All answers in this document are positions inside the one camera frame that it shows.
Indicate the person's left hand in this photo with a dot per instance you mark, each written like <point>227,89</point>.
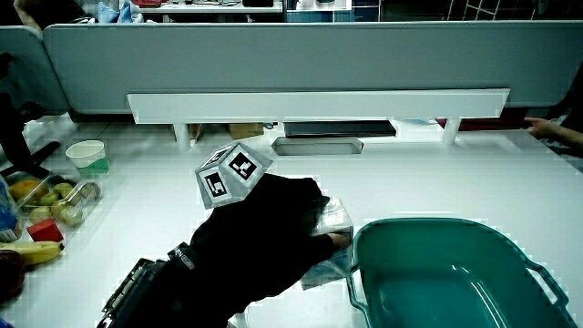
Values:
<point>255,237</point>

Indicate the clear plastic packet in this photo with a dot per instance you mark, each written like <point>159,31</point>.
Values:
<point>336,218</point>

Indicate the another person's forearm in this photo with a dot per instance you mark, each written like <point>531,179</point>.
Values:
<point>571,136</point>

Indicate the person's left forearm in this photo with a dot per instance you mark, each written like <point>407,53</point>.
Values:
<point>191,296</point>

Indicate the brown cardboard box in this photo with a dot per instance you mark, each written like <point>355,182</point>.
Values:
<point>246,130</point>

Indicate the white shallow tray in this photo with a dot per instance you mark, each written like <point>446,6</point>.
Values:
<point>316,146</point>

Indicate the black wrist tracker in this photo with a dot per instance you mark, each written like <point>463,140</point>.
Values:
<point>129,291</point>

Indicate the white desk shelf riser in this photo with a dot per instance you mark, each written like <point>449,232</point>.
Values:
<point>319,105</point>

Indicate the brown kiwi fruit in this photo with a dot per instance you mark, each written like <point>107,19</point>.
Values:
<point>90,191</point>

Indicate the clear plastic fruit container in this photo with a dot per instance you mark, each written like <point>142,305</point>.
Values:
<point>79,207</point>

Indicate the green plastic basin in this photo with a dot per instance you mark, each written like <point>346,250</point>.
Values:
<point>432,255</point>

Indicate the large grey partition panel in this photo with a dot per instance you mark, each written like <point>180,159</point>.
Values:
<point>296,59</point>

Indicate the white green paper cup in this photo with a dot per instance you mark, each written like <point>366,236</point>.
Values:
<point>88,157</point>

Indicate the green round fruit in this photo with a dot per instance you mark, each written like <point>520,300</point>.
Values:
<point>71,215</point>
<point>40,213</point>
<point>48,199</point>
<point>64,188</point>

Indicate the red cube block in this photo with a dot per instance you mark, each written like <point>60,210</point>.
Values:
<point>44,231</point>

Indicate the yellow banana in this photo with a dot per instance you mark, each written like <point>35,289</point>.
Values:
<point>33,252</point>

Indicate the white background table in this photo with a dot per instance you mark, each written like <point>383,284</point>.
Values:
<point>209,7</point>

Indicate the yellow orange fruit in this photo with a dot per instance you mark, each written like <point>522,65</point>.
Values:
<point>23,188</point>

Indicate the dark red apple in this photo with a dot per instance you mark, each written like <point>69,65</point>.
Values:
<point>9,273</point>

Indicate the blue labelled packet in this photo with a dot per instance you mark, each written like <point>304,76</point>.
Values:
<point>7,216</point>

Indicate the dark red flat object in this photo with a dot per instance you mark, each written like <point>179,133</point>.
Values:
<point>483,123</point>

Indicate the blue cloth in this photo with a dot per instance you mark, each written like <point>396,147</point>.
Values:
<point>114,13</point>

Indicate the small grey partition panel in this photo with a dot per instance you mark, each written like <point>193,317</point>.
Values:
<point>27,68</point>

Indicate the black camera stand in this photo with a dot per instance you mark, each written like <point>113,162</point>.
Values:
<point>13,136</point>

